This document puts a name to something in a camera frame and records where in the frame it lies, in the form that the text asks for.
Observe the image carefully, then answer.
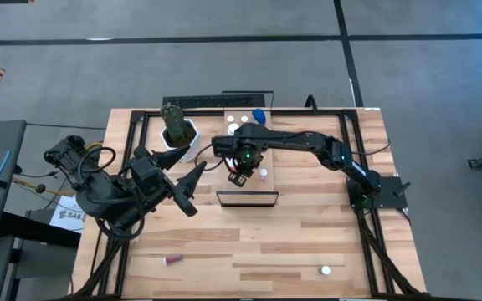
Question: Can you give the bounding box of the black aluminium table frame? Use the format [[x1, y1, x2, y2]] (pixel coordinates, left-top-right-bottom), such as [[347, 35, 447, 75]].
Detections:
[[71, 107, 430, 301]]

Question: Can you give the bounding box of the black frame wooden shelf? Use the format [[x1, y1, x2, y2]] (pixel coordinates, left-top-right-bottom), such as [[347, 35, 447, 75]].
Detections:
[[217, 89, 280, 208]]

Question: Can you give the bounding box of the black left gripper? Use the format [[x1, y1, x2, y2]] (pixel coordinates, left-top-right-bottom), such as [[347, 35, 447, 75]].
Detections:
[[128, 145, 208, 218]]

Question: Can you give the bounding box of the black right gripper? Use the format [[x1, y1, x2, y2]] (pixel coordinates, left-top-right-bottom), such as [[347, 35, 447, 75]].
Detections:
[[212, 134, 263, 187]]

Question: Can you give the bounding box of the black perforated strip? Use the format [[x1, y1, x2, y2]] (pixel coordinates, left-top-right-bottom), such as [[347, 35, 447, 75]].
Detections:
[[162, 94, 266, 109]]

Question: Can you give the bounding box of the white printed paper sheet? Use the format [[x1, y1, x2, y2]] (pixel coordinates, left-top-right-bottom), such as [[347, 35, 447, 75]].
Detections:
[[49, 195, 86, 234]]

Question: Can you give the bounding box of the white plant pot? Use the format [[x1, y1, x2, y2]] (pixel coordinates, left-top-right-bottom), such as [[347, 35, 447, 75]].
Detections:
[[160, 118, 202, 163]]

